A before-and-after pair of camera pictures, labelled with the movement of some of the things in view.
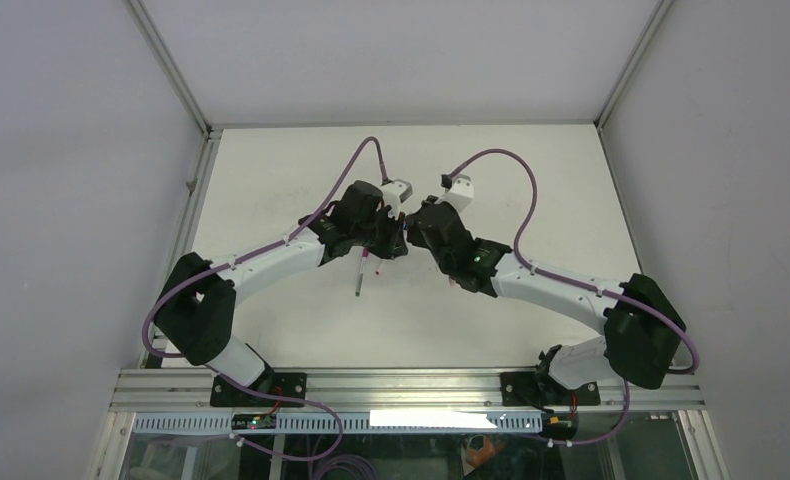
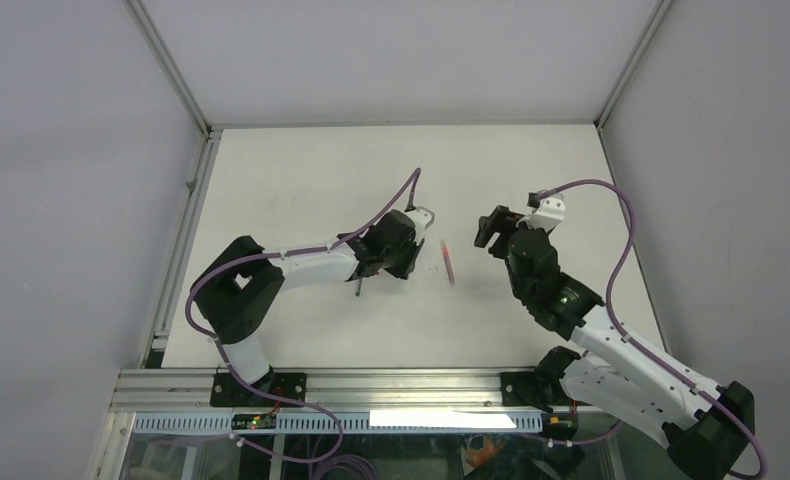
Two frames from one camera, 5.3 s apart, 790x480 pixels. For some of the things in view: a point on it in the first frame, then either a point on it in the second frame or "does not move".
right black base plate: x=527 y=389 does not move
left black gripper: x=392 y=241 → x=412 y=250
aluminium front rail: x=457 y=390 does not move
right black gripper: x=412 y=235 → x=500 y=221
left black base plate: x=225 y=393 does not move
